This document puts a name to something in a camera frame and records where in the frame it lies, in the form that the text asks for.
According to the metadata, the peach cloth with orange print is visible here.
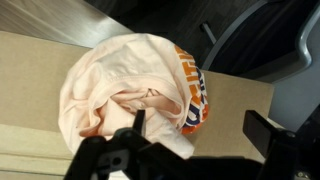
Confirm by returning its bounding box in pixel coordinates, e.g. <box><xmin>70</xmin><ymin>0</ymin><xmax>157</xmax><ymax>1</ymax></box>
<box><xmin>58</xmin><ymin>33</ymin><xmax>210</xmax><ymax>160</ymax></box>

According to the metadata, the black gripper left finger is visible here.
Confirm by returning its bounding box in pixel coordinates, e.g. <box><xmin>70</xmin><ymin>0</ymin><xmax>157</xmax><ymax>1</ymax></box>
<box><xmin>64</xmin><ymin>109</ymin><xmax>154</xmax><ymax>180</ymax></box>

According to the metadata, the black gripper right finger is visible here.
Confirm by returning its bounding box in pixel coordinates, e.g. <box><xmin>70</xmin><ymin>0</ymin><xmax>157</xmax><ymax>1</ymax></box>
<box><xmin>242</xmin><ymin>109</ymin><xmax>320</xmax><ymax>180</ymax></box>

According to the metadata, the large brown cardboard box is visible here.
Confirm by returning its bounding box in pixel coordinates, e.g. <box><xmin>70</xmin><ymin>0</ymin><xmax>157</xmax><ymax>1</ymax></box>
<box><xmin>0</xmin><ymin>30</ymin><xmax>275</xmax><ymax>180</ymax></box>

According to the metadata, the black mesh grey-frame office chair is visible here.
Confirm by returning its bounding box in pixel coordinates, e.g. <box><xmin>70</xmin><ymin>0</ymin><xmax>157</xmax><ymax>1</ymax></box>
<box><xmin>199</xmin><ymin>0</ymin><xmax>320</xmax><ymax>133</ymax></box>

